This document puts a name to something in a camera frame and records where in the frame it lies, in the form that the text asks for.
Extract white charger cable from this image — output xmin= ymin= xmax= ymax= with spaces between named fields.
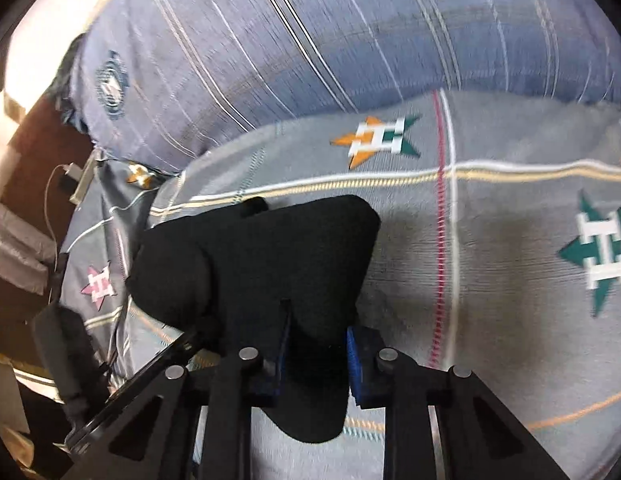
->
xmin=42 ymin=159 xmax=99 ymax=271

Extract blue plaid pillow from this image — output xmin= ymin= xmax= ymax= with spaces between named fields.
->
xmin=49 ymin=0 xmax=621 ymax=174

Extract brown wooden headboard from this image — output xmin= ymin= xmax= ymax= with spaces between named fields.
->
xmin=0 ymin=96 xmax=92 ymax=366

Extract grey star-patterned bed sheet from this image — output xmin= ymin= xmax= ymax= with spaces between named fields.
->
xmin=61 ymin=90 xmax=621 ymax=479

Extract white folded cloth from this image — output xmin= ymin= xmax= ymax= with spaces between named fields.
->
xmin=0 ymin=203 xmax=56 ymax=296

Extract black pants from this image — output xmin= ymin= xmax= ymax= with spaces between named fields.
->
xmin=126 ymin=195 xmax=381 ymax=443

